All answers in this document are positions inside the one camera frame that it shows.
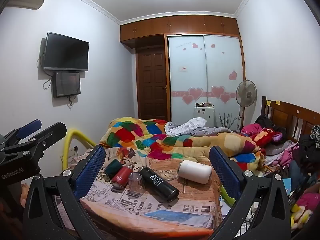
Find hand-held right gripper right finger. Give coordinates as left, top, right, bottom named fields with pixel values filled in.
left=207, top=145, right=292, bottom=240

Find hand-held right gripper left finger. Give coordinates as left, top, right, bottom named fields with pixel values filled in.
left=22, top=145, right=110, bottom=240

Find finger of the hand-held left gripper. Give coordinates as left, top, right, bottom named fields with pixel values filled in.
left=4, top=119, right=42, bottom=143
left=0, top=122, right=68, bottom=161

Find white thermos cup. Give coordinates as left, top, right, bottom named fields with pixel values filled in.
left=177, top=159, right=213, bottom=184

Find red thermos cup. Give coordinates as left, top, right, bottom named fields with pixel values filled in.
left=111, top=165, right=134, bottom=189

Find clear glass cup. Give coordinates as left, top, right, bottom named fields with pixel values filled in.
left=128, top=172, right=146, bottom=198

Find black thermos cup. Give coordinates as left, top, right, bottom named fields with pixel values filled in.
left=138, top=166, right=180, bottom=203

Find dark green can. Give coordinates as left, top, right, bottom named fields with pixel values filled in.
left=104, top=159, right=123, bottom=178

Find dark dried twigs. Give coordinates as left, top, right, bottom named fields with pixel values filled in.
left=218, top=113, right=238, bottom=131

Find pink clothing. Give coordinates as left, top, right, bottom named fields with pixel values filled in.
left=241, top=123, right=262, bottom=136

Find grey striped bedsheet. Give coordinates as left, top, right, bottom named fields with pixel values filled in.
left=164, top=117, right=233, bottom=137

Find colourful patchwork quilt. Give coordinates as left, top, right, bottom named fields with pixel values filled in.
left=99, top=117, right=267, bottom=173

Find red plush toy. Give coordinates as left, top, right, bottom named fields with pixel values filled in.
left=251, top=127, right=285, bottom=146

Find clear glass dish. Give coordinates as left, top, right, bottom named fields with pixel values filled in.
left=157, top=168, right=179, bottom=181

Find small white cabinet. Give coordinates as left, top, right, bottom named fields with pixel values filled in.
left=194, top=105, right=216, bottom=127

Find black bag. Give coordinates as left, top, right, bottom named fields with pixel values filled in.
left=254, top=115, right=272, bottom=131

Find newspaper print tablecloth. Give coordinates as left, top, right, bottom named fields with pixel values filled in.
left=54, top=146, right=227, bottom=240

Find pile of mixed clothes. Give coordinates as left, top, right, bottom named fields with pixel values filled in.
left=264, top=140, right=320, bottom=182

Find white standing fan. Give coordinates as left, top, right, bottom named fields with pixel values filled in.
left=236, top=80, right=258, bottom=131

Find wooden bed headboard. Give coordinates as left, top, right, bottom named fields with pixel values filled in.
left=261, top=96, right=320, bottom=143

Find yellow green plush toy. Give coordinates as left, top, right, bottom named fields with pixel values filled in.
left=291, top=202, right=313, bottom=228

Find dark clothes on headboard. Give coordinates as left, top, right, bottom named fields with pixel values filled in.
left=298, top=124, right=320, bottom=162

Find glass wardrobe with heart stickers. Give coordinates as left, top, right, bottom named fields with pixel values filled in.
left=167, top=34, right=245, bottom=131

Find brown wooden door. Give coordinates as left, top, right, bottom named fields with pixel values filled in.
left=136, top=48, right=168, bottom=121

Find wooden overhead cabinets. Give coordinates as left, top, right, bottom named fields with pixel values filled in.
left=120, top=15, right=242, bottom=50

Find yellow padded bed rail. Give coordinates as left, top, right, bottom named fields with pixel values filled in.
left=62, top=128, right=97, bottom=178

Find black monitor cable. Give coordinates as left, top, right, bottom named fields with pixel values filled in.
left=42, top=78, right=54, bottom=91

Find small black wall monitor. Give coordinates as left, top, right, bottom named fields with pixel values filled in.
left=52, top=72, right=81, bottom=99

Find black wall television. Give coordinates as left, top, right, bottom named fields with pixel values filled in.
left=43, top=32, right=90, bottom=72

